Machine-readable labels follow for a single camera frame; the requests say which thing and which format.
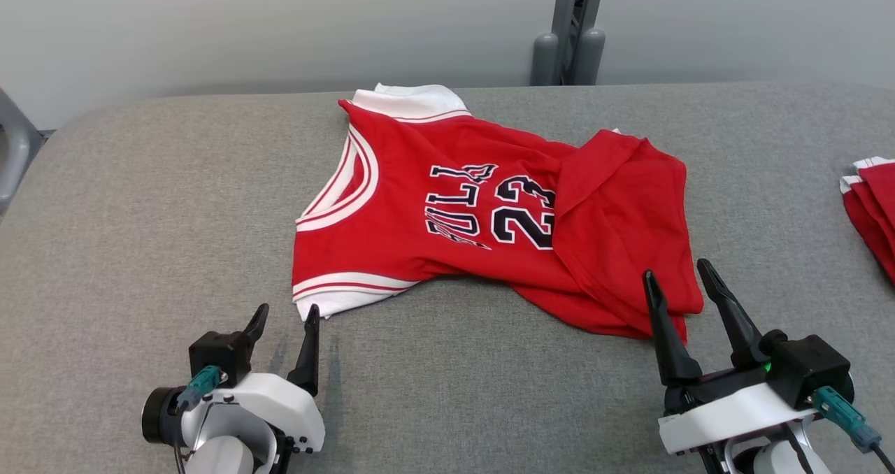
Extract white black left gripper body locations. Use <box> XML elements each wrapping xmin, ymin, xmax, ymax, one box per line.
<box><xmin>141</xmin><ymin>372</ymin><xmax>327</xmax><ymax>455</ymax></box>

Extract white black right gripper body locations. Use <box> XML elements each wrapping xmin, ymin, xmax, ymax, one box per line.
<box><xmin>658</xmin><ymin>368</ymin><xmax>820</xmax><ymax>456</ymax></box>

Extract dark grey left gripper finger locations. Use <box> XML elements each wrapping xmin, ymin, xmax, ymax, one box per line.
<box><xmin>286</xmin><ymin>304</ymin><xmax>321</xmax><ymax>398</ymax></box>
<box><xmin>241</xmin><ymin>303</ymin><xmax>270</xmax><ymax>349</ymax></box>

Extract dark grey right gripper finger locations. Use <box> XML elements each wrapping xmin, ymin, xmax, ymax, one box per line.
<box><xmin>643</xmin><ymin>270</ymin><xmax>703</xmax><ymax>389</ymax></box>
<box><xmin>696</xmin><ymin>258</ymin><xmax>771</xmax><ymax>371</ymax></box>

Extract red jerseys pile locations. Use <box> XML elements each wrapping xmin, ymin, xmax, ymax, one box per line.
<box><xmin>840</xmin><ymin>156</ymin><xmax>895</xmax><ymax>284</ymax></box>

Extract red basketball jersey white sleeves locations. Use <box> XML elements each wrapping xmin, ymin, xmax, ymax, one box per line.
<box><xmin>292</xmin><ymin>83</ymin><xmax>705</xmax><ymax>344</ymax></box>

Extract teal camera cable connector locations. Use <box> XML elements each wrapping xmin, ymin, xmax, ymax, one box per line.
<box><xmin>812</xmin><ymin>386</ymin><xmax>895</xmax><ymax>474</ymax></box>
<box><xmin>176</xmin><ymin>365</ymin><xmax>226</xmax><ymax>413</ymax></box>

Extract grey cylindrical post foot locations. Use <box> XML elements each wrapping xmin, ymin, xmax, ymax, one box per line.
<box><xmin>531</xmin><ymin>32</ymin><xmax>560</xmax><ymax>87</ymax></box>
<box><xmin>575</xmin><ymin>28</ymin><xmax>606</xmax><ymax>87</ymax></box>

